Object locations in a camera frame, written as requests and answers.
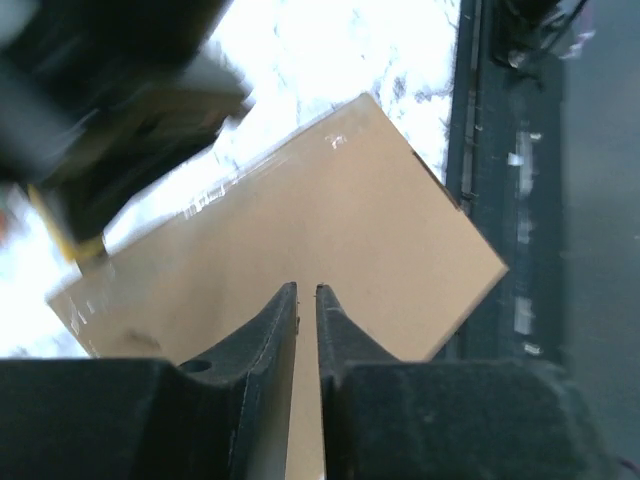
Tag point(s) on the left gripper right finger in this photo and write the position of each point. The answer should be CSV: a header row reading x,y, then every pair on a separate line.
x,y
384,418

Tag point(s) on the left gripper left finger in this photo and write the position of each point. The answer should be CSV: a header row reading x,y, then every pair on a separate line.
x,y
224,414

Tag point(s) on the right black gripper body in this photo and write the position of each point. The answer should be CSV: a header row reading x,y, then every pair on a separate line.
x,y
100,99

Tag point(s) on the yellow utility knife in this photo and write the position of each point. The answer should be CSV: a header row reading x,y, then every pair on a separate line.
x,y
87,255

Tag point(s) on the brown cardboard express box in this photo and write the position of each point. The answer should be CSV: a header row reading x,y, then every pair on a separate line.
x,y
346,202

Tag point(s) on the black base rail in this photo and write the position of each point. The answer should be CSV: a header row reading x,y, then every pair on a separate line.
x,y
544,159

